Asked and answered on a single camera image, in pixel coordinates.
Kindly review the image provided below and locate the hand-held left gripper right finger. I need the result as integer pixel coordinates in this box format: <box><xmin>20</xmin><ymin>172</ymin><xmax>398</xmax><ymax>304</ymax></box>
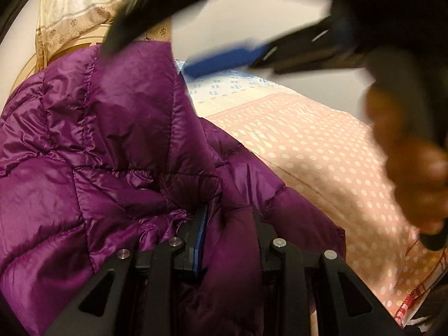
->
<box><xmin>252</xmin><ymin>210</ymin><xmax>403</xmax><ymax>336</ymax></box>

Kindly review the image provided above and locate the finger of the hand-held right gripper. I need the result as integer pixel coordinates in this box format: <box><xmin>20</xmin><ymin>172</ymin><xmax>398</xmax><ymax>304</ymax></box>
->
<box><xmin>103</xmin><ymin>0</ymin><xmax>253</xmax><ymax>55</ymax></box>
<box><xmin>180</xmin><ymin>17</ymin><xmax>354</xmax><ymax>79</ymax></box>

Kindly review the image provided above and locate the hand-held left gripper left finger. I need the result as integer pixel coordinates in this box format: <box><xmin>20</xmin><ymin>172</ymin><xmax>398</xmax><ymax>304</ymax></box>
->
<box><xmin>45</xmin><ymin>205</ymin><xmax>211</xmax><ymax>336</ymax></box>

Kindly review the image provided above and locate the purple puffer jacket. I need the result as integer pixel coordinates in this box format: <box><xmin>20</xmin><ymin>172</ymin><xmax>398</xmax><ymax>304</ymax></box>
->
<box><xmin>0</xmin><ymin>40</ymin><xmax>347</xmax><ymax>336</ymax></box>

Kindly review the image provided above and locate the person's right hand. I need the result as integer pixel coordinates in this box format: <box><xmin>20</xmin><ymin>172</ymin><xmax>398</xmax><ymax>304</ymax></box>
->
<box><xmin>364</xmin><ymin>86</ymin><xmax>448</xmax><ymax>235</ymax></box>

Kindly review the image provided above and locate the beige patterned curtain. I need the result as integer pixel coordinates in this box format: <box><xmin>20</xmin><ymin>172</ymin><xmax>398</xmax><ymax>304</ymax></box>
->
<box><xmin>35</xmin><ymin>0</ymin><xmax>173</xmax><ymax>67</ymax></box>

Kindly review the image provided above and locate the checked pastel bed blanket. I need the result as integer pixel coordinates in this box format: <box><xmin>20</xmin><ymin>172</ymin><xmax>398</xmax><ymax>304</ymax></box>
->
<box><xmin>171</xmin><ymin>58</ymin><xmax>448</xmax><ymax>336</ymax></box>

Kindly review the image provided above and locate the wooden headboard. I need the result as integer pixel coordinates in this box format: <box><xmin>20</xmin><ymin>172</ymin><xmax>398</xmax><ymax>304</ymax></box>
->
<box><xmin>10</xmin><ymin>35</ymin><xmax>106</xmax><ymax>92</ymax></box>

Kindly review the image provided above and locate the red and white checked cloth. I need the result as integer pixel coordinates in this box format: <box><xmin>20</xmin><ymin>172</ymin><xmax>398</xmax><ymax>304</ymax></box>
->
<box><xmin>392</xmin><ymin>280</ymin><xmax>438</xmax><ymax>327</ymax></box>

